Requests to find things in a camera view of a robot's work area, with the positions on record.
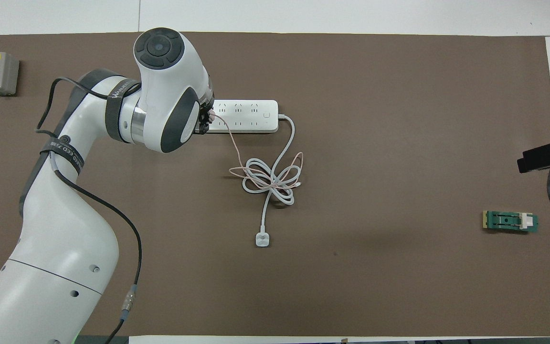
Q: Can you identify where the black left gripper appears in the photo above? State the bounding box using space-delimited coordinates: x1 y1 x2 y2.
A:
197 98 215 136

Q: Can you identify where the pink charger cable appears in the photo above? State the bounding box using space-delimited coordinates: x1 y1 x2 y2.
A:
211 114 305 192

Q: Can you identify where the white power strip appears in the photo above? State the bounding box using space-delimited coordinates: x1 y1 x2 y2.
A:
207 99 279 134

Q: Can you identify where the brown table mat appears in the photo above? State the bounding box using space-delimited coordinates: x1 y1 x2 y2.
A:
0 32 550 337

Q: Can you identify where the green knife switch yellow base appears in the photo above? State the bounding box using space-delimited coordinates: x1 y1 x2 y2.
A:
482 210 539 235

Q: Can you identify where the white power strip cord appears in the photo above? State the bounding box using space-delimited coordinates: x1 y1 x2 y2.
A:
243 114 297 248

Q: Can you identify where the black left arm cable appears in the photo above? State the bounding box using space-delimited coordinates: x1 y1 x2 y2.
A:
35 78 143 344

